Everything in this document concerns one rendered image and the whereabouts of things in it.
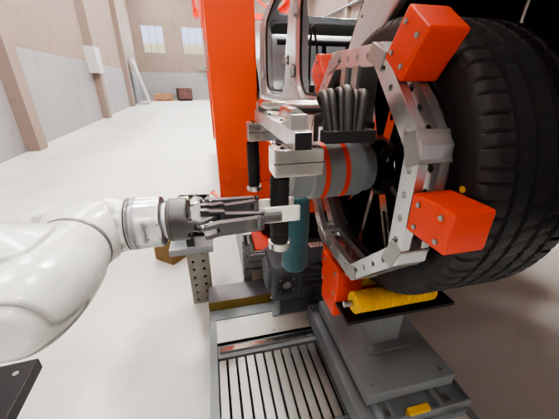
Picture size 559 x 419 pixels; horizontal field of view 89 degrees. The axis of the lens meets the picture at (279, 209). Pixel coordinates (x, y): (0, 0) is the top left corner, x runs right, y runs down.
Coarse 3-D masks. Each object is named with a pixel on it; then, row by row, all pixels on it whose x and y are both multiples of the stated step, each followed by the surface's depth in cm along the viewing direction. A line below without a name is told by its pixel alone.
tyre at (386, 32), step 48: (480, 48) 46; (528, 48) 49; (480, 96) 43; (528, 96) 44; (480, 144) 43; (528, 144) 44; (480, 192) 44; (528, 192) 45; (528, 240) 50; (432, 288) 59
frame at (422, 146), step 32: (352, 64) 62; (384, 64) 51; (416, 96) 50; (416, 128) 45; (448, 128) 46; (416, 160) 45; (448, 160) 46; (416, 192) 47; (320, 224) 92; (352, 256) 81; (384, 256) 57; (416, 256) 53
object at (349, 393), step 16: (320, 320) 118; (320, 336) 109; (336, 352) 104; (336, 368) 96; (336, 384) 97; (352, 384) 93; (448, 384) 93; (352, 400) 86; (400, 400) 88; (416, 400) 88; (432, 400) 88; (448, 400) 85; (464, 400) 86; (352, 416) 86; (368, 416) 84; (384, 416) 81; (400, 416) 84; (416, 416) 82; (432, 416) 85; (448, 416) 87
